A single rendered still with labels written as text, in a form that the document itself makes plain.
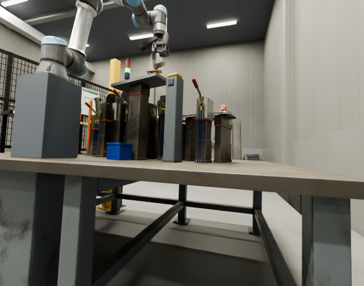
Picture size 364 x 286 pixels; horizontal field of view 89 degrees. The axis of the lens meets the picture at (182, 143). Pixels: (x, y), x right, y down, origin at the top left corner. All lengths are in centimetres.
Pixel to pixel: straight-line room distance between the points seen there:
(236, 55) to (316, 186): 1001
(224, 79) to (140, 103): 892
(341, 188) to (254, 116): 891
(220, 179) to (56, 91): 89
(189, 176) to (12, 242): 85
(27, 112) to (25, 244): 58
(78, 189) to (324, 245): 73
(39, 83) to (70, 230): 68
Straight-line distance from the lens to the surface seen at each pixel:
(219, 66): 1023
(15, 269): 116
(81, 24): 143
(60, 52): 124
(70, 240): 82
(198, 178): 50
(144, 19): 126
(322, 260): 62
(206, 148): 102
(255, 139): 924
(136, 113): 111
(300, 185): 52
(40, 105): 109
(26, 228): 105
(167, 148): 94
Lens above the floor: 74
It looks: 3 degrees up
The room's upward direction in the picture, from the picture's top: 2 degrees clockwise
